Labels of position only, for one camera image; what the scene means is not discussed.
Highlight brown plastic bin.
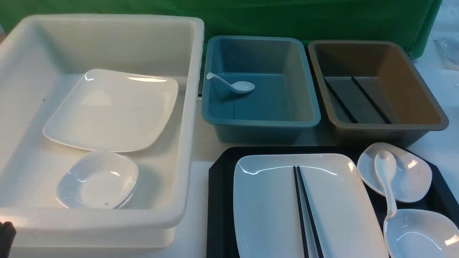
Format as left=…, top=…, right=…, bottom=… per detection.
left=308, top=40, right=449, bottom=148

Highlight blue plastic bin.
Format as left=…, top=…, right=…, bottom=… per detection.
left=201, top=35, right=321, bottom=144

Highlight large white plastic bin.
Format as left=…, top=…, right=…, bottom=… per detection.
left=1, top=14, right=204, bottom=248

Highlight white small dish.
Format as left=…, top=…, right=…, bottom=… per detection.
left=383, top=209, right=459, bottom=258
left=357, top=142, right=432, bottom=203

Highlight clear plastic bag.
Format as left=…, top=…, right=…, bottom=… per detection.
left=434, top=37, right=459, bottom=71

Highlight large white rice plate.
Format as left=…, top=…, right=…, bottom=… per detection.
left=233, top=153, right=389, bottom=258

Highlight white small bowl in bin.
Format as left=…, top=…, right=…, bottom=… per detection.
left=56, top=151, right=139, bottom=209

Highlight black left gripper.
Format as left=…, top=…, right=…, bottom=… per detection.
left=0, top=221, right=16, bottom=258

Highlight white square plate in bin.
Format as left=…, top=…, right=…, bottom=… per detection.
left=43, top=69, right=179, bottom=153

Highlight black chopstick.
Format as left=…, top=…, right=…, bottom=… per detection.
left=293, top=166, right=309, bottom=258
left=324, top=76, right=358, bottom=124
left=351, top=76, right=392, bottom=124
left=294, top=166, right=323, bottom=258

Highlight long white soup spoon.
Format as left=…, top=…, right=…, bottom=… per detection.
left=374, top=150, right=397, bottom=218

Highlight short white spoon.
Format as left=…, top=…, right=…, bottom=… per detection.
left=205, top=72, right=255, bottom=94

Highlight green cloth backdrop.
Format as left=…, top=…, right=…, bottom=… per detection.
left=0, top=0, right=442, bottom=58

